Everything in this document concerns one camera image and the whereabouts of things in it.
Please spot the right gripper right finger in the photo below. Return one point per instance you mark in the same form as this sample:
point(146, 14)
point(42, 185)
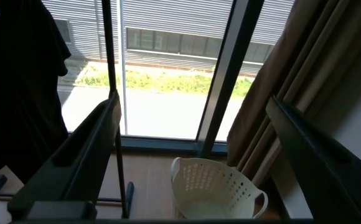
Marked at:
point(323, 174)

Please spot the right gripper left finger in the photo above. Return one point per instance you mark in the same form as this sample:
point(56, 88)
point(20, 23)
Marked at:
point(74, 177)

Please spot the black garment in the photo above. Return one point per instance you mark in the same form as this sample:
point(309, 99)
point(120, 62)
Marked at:
point(18, 93)

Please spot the white laundry basket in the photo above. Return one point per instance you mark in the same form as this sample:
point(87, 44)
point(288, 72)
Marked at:
point(205, 183)

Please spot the black clothes rack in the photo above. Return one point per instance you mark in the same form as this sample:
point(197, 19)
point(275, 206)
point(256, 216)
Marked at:
point(109, 46)

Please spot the brown curtain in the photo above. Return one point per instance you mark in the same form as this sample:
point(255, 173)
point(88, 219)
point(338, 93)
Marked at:
point(292, 77)

